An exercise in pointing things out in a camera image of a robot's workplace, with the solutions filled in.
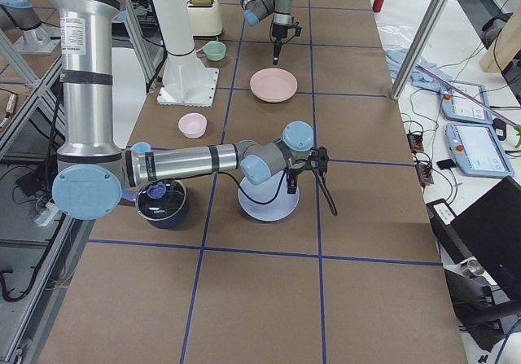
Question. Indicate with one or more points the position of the teach pendant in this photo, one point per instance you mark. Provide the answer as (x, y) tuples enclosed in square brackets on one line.
[(477, 151), (456, 107)]

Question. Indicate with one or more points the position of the dark blue pot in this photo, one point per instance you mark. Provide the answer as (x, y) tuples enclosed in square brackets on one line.
[(165, 213)]

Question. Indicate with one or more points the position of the aluminium frame post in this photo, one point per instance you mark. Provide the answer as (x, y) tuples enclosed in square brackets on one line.
[(425, 29)]

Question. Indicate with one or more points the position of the blue cloth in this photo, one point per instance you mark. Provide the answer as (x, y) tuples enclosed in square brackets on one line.
[(418, 77)]

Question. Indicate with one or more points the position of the light blue cup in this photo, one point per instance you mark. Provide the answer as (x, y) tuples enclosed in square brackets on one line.
[(141, 147)]

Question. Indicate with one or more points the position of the cream toaster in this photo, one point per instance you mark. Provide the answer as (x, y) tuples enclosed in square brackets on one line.
[(205, 17)]

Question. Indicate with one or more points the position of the teach pendant near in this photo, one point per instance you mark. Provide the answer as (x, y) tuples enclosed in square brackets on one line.
[(477, 151)]

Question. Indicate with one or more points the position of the pink bowl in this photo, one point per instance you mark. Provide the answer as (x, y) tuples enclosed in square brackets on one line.
[(192, 125)]

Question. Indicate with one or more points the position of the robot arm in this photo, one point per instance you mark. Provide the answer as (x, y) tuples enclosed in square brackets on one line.
[(93, 171), (261, 12)]

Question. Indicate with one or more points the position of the pink plate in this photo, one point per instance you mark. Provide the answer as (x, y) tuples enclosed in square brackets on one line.
[(273, 85)]

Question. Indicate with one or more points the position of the teach pendant far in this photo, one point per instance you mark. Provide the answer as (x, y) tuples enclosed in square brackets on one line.
[(456, 107)]

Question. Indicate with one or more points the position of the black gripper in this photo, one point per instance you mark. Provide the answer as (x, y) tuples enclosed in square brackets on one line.
[(278, 32), (291, 175)]

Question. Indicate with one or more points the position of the green bowl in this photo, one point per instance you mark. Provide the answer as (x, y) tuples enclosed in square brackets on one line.
[(214, 51)]

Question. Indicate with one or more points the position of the black laptop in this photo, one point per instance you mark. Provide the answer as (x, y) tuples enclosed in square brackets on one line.
[(488, 230)]

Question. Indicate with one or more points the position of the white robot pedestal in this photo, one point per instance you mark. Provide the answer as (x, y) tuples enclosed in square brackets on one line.
[(185, 81)]

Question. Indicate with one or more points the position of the light blue plate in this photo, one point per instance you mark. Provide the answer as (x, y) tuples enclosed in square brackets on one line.
[(268, 201)]

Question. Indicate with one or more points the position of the glass pot lid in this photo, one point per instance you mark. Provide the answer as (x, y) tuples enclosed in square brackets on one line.
[(162, 199)]

